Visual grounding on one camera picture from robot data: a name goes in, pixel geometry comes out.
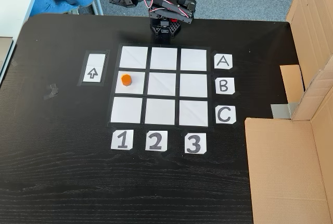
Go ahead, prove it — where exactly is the round orange token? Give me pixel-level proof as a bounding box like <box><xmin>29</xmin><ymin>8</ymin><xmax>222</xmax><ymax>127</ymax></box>
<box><xmin>121</xmin><ymin>73</ymin><xmax>133</xmax><ymax>87</ymax></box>

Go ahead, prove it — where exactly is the brown cardboard panel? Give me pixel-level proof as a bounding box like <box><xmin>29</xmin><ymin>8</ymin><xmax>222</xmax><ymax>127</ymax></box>
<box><xmin>279</xmin><ymin>0</ymin><xmax>333</xmax><ymax>104</ymax></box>
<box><xmin>244</xmin><ymin>54</ymin><xmax>333</xmax><ymax>224</ymax></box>

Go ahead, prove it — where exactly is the paper label number 1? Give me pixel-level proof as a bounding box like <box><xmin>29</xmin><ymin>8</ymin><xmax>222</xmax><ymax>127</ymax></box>
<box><xmin>110</xmin><ymin>129</ymin><xmax>134</xmax><ymax>151</ymax></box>

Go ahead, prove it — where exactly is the white arrow paper sheet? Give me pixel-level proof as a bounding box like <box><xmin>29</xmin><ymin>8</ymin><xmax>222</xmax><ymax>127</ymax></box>
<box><xmin>82</xmin><ymin>54</ymin><xmax>106</xmax><ymax>83</ymax></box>

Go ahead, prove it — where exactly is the paper label number 3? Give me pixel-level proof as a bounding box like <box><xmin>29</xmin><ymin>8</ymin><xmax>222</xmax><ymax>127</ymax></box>
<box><xmin>184</xmin><ymin>133</ymin><xmax>208</xmax><ymax>154</ymax></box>

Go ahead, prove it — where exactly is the paper label number 2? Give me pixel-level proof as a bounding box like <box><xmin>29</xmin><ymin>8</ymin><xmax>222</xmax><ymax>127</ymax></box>
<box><xmin>145</xmin><ymin>130</ymin><xmax>169</xmax><ymax>152</ymax></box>

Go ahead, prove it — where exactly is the paper label letter A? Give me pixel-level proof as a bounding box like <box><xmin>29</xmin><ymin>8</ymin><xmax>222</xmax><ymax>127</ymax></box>
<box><xmin>214</xmin><ymin>54</ymin><xmax>233</xmax><ymax>70</ymax></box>

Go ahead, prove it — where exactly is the paper label letter B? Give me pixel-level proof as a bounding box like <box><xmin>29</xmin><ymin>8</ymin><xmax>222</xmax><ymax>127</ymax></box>
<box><xmin>215</xmin><ymin>77</ymin><xmax>236</xmax><ymax>95</ymax></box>

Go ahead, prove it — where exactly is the white paper grid square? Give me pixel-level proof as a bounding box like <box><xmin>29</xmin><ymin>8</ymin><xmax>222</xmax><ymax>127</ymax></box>
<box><xmin>119</xmin><ymin>46</ymin><xmax>148</xmax><ymax>69</ymax></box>
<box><xmin>178</xmin><ymin>100</ymin><xmax>209</xmax><ymax>127</ymax></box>
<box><xmin>144</xmin><ymin>98</ymin><xmax>175</xmax><ymax>126</ymax></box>
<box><xmin>180</xmin><ymin>73</ymin><xmax>208</xmax><ymax>97</ymax></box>
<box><xmin>147</xmin><ymin>72</ymin><xmax>177</xmax><ymax>96</ymax></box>
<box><xmin>110</xmin><ymin>96</ymin><xmax>143</xmax><ymax>124</ymax></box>
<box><xmin>150</xmin><ymin>47</ymin><xmax>178</xmax><ymax>70</ymax></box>
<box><xmin>180</xmin><ymin>48</ymin><xmax>208</xmax><ymax>71</ymax></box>
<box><xmin>115</xmin><ymin>71</ymin><xmax>146</xmax><ymax>95</ymax></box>

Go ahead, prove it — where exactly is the white desk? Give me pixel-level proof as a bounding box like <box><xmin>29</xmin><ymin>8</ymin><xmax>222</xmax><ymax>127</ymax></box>
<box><xmin>0</xmin><ymin>0</ymin><xmax>46</xmax><ymax>84</ymax></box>

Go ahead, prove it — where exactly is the paper label letter C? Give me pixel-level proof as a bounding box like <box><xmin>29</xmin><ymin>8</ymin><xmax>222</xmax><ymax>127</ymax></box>
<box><xmin>215</xmin><ymin>105</ymin><xmax>237</xmax><ymax>125</ymax></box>

